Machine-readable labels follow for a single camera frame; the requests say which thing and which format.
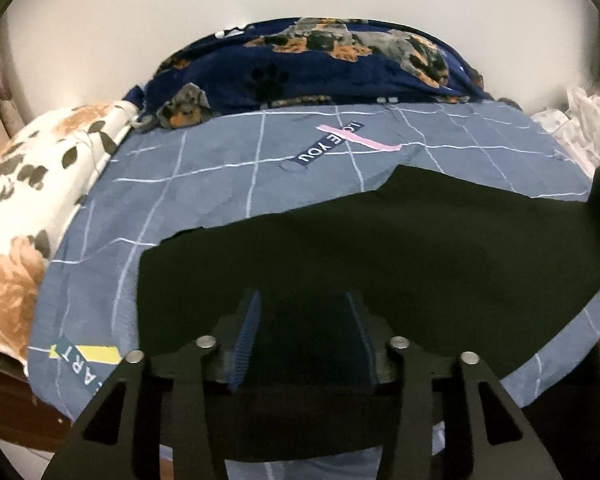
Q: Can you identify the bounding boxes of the white lace cloth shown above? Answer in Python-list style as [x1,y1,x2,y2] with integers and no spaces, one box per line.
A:
[530,85,600,181]

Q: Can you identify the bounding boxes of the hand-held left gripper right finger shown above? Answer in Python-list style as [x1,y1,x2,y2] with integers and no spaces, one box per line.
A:
[345,290,564,480]

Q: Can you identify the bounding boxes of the black pants with orange lining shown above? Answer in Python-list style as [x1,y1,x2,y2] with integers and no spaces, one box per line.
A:
[136,164,600,463]

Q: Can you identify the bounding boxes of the blue grid bed sheet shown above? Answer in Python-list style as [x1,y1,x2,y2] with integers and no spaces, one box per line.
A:
[27,100,600,480]

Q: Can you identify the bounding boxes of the navy dog print blanket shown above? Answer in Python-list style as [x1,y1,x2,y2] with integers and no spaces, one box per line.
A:
[122,16,496,131]

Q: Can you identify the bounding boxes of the brown wooden bed frame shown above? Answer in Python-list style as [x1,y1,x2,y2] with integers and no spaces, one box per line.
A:
[0,340,76,453]

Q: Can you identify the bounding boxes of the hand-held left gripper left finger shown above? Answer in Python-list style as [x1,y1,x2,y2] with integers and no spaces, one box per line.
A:
[42,289,264,480]

